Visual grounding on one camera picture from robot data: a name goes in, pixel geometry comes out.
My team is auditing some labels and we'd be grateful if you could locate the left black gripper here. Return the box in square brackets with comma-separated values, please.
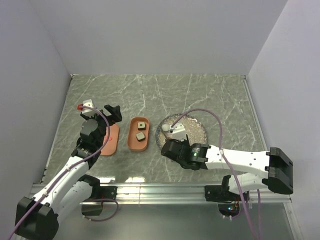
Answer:
[81, 104, 122, 148]

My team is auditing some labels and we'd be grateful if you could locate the green sushi roll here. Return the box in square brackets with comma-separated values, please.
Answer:
[137, 121, 146, 131]

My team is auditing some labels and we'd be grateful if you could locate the cucumber sushi roll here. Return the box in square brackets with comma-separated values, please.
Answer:
[135, 132, 146, 142]

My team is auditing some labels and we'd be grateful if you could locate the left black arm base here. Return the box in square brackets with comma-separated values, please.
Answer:
[79, 174, 119, 222]

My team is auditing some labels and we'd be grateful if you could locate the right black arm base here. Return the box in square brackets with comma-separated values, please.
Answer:
[204, 175, 241, 204]

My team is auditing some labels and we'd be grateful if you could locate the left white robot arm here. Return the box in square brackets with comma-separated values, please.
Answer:
[12, 100, 122, 240]

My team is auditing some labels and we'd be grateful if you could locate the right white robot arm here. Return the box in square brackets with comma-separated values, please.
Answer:
[161, 139, 294, 200]

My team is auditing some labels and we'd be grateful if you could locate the pink lunch box lid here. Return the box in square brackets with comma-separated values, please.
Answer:
[100, 124, 120, 156]

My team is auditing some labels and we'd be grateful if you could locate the pink lunch box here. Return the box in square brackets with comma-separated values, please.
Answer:
[127, 116, 150, 152]

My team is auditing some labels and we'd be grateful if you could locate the speckled round plate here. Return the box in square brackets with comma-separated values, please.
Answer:
[155, 113, 208, 149]

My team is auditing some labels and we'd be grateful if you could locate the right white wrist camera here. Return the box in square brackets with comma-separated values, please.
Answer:
[168, 122, 187, 142]

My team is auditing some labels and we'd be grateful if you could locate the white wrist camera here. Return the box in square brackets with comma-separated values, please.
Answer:
[77, 99, 96, 117]
[168, 122, 187, 142]

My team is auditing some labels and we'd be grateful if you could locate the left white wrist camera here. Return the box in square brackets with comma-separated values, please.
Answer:
[77, 99, 96, 117]

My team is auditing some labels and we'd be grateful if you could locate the aluminium front rail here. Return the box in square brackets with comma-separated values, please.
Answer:
[29, 182, 292, 205]

